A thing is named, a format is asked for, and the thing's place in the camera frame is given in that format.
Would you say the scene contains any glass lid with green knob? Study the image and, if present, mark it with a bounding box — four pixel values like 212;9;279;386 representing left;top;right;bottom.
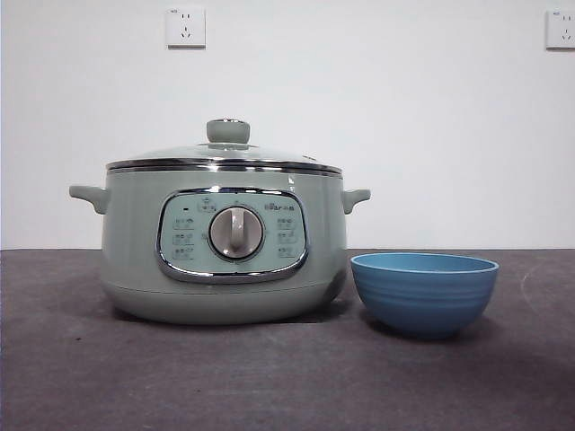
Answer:
106;117;343;172

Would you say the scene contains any pale green electric steamer pot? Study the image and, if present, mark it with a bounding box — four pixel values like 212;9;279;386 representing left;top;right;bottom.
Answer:
68;152;372;325

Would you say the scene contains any blue ribbed bowl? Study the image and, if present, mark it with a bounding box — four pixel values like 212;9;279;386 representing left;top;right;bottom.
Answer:
349;251;500;340

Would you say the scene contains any white wall socket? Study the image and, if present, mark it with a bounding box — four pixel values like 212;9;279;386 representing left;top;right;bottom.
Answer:
166;7;207;49
545;8;575;50

